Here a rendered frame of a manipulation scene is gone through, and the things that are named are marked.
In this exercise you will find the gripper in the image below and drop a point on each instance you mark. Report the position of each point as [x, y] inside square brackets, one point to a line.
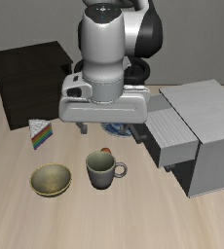
[101, 112]

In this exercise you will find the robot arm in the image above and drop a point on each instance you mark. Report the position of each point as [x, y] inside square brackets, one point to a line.
[102, 48]

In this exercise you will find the olive bowl with yellow rim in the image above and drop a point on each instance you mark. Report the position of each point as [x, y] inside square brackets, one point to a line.
[50, 180]

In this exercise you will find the blue and white plate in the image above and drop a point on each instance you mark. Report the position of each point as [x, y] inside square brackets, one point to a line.
[115, 129]

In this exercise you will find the small red round fruit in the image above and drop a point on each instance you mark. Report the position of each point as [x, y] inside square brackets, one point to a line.
[105, 150]

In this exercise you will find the grey-green mug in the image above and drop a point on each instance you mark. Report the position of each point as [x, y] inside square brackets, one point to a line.
[101, 171]

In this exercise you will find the grey cabinet drawer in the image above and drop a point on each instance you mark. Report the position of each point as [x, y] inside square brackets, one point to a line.
[172, 133]

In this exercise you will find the rainbow cake wedge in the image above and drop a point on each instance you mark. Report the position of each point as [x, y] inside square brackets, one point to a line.
[41, 133]

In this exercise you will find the dark wooden slatted rack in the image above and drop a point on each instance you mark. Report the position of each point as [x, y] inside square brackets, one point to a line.
[29, 81]

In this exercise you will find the grey cabinet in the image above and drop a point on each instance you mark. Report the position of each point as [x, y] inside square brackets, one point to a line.
[211, 129]

